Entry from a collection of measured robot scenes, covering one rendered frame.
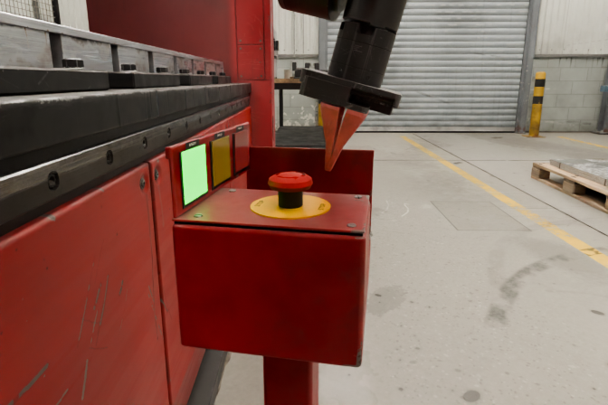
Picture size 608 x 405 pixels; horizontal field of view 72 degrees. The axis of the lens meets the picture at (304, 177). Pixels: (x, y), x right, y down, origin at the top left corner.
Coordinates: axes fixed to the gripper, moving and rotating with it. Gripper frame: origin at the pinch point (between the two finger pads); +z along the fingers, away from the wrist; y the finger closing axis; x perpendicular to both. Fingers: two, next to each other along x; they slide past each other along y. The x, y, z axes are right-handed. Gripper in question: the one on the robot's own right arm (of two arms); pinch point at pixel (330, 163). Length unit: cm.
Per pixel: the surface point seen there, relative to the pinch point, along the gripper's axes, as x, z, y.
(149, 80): -33, 2, 41
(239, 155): 0.0, 2.2, 10.3
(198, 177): 11.0, 2.2, 10.2
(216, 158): 6.7, 1.4, 10.5
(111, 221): 1.6, 14.8, 23.8
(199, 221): 15.1, 4.2, 7.8
